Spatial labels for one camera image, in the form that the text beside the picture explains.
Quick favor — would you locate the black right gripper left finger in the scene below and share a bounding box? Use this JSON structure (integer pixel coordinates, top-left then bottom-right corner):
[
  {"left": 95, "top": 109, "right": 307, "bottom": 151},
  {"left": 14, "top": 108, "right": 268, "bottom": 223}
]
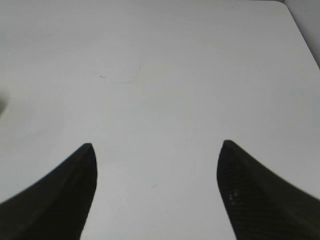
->
[{"left": 0, "top": 143, "right": 97, "bottom": 240}]

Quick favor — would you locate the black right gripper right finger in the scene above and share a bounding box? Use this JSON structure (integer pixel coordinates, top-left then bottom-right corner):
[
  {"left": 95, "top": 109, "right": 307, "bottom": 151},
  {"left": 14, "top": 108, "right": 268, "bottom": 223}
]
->
[{"left": 216, "top": 140, "right": 320, "bottom": 240}]

